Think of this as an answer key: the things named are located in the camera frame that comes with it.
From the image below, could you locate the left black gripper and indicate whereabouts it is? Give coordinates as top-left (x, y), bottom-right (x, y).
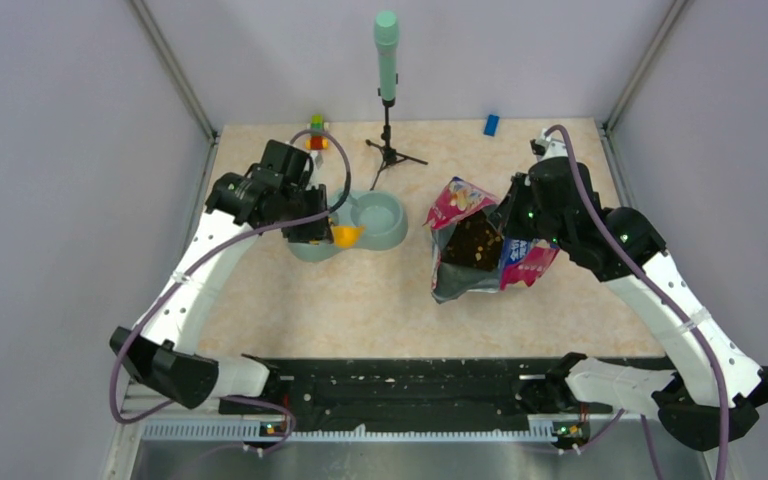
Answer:
top-left (278, 181), bottom-right (333, 243)

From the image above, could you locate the yellow plastic scoop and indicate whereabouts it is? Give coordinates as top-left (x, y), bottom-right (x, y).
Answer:
top-left (331, 225), bottom-right (365, 249)

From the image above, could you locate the cat food bag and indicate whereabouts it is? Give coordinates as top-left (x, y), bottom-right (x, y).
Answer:
top-left (425, 177), bottom-right (559, 304)

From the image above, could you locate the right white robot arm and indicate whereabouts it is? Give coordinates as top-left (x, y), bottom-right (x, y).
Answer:
top-left (491, 157), bottom-right (768, 451)

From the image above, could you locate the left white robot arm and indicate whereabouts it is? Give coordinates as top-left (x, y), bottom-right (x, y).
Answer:
top-left (109, 140), bottom-right (330, 414)

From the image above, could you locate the green double pet bowl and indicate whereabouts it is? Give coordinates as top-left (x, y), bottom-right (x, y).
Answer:
top-left (288, 190), bottom-right (408, 263)

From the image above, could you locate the colourful toy block figure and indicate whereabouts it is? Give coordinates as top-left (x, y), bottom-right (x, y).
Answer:
top-left (305, 114), bottom-right (329, 151)

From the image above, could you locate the blue block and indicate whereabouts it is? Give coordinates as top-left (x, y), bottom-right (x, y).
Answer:
top-left (483, 114), bottom-right (500, 137)

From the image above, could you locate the black tripod microphone stand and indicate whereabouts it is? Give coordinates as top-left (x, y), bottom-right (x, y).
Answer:
top-left (365, 100), bottom-right (428, 191)

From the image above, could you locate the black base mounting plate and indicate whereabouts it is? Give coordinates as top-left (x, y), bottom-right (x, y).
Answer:
top-left (218, 354), bottom-right (677, 435)

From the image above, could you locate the green microphone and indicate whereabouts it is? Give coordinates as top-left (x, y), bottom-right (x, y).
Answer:
top-left (373, 10), bottom-right (400, 107)

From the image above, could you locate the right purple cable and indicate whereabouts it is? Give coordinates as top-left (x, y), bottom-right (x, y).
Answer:
top-left (542, 124), bottom-right (731, 480)

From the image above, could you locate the purple cable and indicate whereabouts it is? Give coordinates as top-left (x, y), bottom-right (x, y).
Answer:
top-left (108, 127), bottom-right (353, 458)
top-left (542, 124), bottom-right (731, 480)

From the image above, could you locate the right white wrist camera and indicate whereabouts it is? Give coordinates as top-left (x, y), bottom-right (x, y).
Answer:
top-left (530, 137), bottom-right (568, 162)

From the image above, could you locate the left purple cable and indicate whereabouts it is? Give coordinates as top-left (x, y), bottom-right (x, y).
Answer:
top-left (108, 127), bottom-right (353, 458)

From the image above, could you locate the grey cable duct strip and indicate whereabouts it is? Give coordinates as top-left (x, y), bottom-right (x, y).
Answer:
top-left (142, 419), bottom-right (557, 443)

